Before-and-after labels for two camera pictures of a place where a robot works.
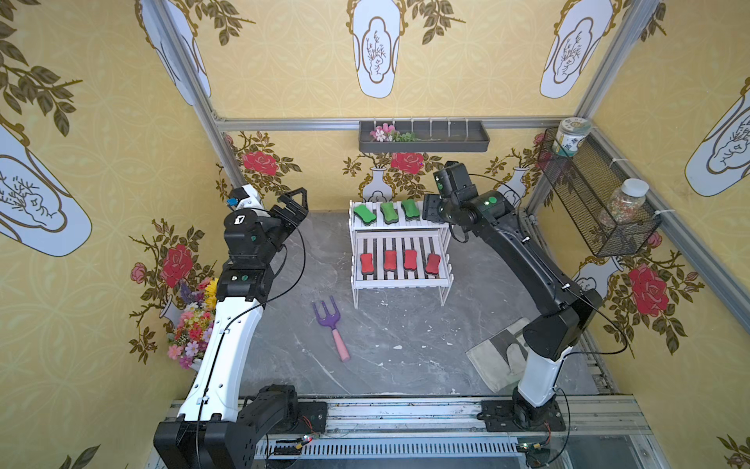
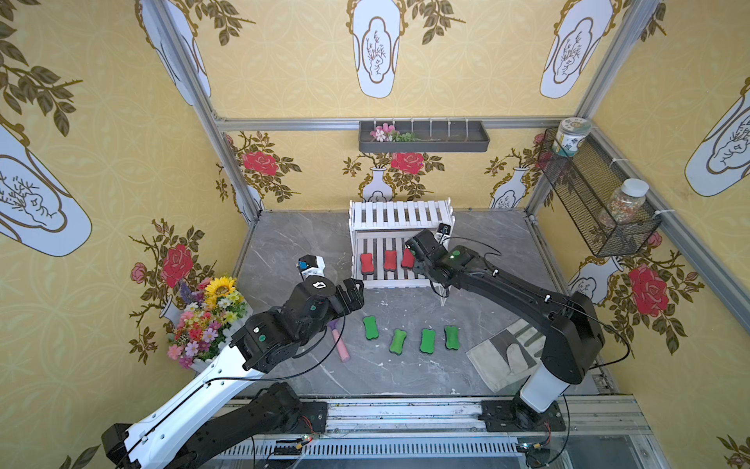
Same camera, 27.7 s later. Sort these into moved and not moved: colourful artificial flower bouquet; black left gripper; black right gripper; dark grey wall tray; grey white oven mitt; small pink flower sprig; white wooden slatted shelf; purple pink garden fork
Moved: black right gripper; black left gripper
Not moved: dark grey wall tray; colourful artificial flower bouquet; purple pink garden fork; small pink flower sprig; grey white oven mitt; white wooden slatted shelf
